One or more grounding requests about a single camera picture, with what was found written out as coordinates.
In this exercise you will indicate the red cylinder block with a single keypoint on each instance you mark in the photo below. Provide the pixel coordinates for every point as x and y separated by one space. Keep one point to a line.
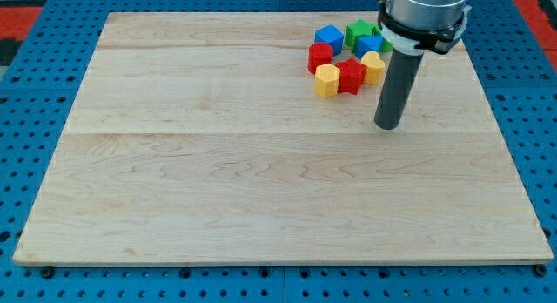
319 53

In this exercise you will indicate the blue block behind heart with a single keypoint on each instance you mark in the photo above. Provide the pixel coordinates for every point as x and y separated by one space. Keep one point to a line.
368 43

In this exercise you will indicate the green star block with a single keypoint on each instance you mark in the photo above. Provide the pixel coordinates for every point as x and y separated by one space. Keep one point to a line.
359 29

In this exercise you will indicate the wooden board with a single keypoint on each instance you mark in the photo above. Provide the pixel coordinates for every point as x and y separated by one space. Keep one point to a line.
195 139

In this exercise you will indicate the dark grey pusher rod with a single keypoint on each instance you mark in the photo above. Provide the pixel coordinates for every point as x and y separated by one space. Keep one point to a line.
401 73

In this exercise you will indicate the yellow heart block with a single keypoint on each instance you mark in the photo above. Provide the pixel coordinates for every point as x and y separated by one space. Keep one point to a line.
374 67

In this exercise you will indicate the red star block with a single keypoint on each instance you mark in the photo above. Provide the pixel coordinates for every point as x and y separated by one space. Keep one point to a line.
352 75

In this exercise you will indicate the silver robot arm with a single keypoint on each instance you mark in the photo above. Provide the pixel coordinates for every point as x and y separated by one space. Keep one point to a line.
414 27

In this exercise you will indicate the green block behind rod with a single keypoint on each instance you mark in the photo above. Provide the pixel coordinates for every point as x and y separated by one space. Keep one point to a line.
386 46

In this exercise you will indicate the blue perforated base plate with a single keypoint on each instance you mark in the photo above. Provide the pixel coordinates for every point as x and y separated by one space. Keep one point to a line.
42 81

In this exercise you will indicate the blue cube block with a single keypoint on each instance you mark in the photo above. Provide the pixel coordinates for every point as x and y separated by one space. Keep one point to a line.
330 35

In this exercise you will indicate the yellow hexagon block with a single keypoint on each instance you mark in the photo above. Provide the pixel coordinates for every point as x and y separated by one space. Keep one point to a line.
326 80

